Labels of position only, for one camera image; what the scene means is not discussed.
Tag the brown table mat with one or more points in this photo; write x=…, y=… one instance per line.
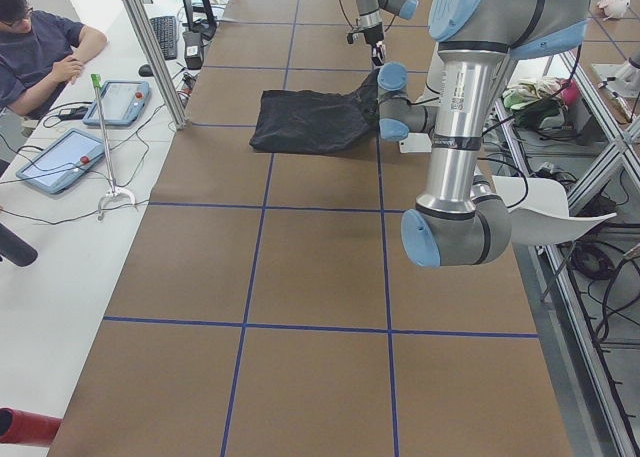
x=163, y=390

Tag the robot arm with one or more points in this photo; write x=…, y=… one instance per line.
x=370, y=25
x=458, y=219

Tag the seated person in navy shirt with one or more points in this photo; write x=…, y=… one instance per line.
x=41, y=53

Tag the blue tape line crosswise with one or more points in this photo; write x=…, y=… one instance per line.
x=363, y=330
x=275, y=207

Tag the black cylinder at edge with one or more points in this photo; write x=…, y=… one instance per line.
x=15, y=249

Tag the metal pole with green top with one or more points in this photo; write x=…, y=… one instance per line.
x=114, y=192

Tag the black printed t-shirt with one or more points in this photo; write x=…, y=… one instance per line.
x=314, y=123

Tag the white plastic chair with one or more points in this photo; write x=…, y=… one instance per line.
x=542, y=217

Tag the pile of coloured cloths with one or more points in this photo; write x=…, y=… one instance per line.
x=541, y=104

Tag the black computer mouse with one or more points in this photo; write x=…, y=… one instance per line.
x=145, y=71

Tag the aluminium frame post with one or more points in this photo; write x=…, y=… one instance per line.
x=142, y=28

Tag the black keyboard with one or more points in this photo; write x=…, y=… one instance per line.
x=165, y=31

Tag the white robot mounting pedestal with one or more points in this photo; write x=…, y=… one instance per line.
x=420, y=142

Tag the teach pendant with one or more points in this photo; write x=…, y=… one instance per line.
x=63, y=162
x=123, y=101

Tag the blue tape line lengthwise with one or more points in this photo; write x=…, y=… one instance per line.
x=252, y=275
x=388, y=306

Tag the teach pendant far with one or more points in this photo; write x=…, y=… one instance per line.
x=123, y=101

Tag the teach pendant near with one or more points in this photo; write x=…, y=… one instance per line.
x=63, y=162

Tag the red cylinder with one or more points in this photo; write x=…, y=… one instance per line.
x=25, y=428

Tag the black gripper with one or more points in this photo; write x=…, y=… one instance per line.
x=372, y=36

